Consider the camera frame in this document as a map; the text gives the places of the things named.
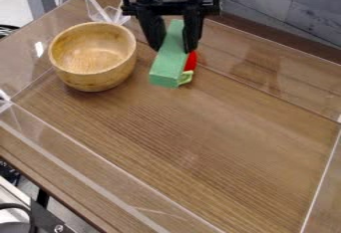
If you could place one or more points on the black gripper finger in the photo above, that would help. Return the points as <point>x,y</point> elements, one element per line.
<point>154,27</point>
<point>192,31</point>

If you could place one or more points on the green foam stick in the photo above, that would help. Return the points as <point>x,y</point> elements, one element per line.
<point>169,63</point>

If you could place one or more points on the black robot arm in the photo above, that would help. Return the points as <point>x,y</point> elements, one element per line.
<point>150,11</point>

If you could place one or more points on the brown wooden bowl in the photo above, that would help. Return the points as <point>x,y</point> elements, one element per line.
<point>94,56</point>

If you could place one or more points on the red toy strawberry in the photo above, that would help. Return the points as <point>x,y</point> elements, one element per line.
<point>189,68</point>

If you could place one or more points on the black metal table leg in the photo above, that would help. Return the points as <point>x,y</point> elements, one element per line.
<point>44,198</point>

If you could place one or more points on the clear acrylic corner bracket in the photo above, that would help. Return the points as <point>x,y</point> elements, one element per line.
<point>106,14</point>

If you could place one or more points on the clear acrylic enclosure wall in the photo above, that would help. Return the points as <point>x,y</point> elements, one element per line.
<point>235,154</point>

